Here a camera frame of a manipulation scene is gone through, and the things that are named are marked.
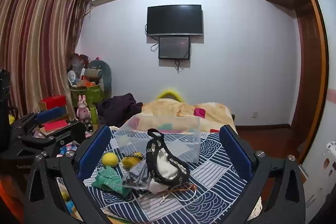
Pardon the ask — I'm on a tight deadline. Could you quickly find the small wall monitor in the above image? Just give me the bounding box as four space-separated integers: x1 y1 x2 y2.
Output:
158 36 191 60

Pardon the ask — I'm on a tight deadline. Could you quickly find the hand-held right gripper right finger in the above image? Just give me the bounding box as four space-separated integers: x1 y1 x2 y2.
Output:
218 125 306 224

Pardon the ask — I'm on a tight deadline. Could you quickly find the green bag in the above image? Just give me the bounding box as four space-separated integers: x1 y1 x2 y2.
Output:
70 84 104 106

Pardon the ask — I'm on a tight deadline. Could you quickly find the striped brown curtain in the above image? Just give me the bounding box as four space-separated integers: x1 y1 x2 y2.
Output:
0 0 90 119

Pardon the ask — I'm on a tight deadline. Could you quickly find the wooden wardrobe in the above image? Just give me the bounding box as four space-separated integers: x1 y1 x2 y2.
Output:
257 0 330 169

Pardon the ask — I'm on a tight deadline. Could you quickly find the clear plastic bag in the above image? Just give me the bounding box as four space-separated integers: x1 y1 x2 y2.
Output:
122 161 155 190

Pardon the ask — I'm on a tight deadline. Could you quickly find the red box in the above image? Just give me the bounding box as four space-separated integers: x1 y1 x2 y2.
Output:
39 95 67 110

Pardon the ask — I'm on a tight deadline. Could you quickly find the white sliding door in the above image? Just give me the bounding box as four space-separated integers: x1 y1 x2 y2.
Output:
302 0 336 214

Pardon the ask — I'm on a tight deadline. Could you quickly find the pink bunny toy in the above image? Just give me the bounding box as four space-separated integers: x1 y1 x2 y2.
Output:
77 94 91 122

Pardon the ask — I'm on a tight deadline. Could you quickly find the pile of toys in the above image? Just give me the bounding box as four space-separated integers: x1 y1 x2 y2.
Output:
68 53 91 88

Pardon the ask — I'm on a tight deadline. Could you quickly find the brown cord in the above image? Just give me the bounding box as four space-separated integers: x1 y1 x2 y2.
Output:
160 183 197 199

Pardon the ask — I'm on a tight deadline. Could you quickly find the dark jacket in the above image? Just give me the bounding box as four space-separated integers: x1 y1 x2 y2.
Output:
97 93 143 127

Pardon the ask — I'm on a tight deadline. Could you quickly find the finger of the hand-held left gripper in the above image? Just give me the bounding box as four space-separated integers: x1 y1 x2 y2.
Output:
17 120 87 157
12 106 67 135

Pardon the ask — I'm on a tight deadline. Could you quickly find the green cylinder bottle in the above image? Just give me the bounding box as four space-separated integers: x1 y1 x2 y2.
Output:
90 106 99 125

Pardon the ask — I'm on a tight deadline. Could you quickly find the yellow printed quilt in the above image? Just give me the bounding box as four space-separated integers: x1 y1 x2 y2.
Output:
123 98 234 135

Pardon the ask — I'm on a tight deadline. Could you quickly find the yellow felt ball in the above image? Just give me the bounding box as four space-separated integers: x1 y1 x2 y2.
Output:
102 153 119 167
121 152 146 169

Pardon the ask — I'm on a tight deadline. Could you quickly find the clear plastic storage box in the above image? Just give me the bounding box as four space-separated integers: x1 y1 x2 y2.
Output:
113 114 201 164

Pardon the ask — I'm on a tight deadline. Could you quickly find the grey green plush toy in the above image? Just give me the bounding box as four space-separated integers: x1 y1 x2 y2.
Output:
88 59 113 98

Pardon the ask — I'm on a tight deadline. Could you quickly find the black and white drawstring pouch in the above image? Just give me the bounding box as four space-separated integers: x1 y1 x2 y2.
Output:
146 128 191 193

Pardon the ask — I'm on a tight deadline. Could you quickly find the red book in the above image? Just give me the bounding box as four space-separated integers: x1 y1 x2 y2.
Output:
43 120 69 132

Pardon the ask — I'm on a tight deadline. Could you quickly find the large wall television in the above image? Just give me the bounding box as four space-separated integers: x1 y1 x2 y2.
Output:
147 4 203 37

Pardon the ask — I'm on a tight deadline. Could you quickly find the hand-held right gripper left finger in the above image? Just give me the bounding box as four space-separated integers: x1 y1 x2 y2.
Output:
24 125 124 224

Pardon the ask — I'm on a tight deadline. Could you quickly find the yellow plush item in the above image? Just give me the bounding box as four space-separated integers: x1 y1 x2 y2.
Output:
155 89 184 102

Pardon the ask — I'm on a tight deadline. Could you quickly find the green cloth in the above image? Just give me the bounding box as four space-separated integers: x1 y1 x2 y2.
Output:
91 168 129 197

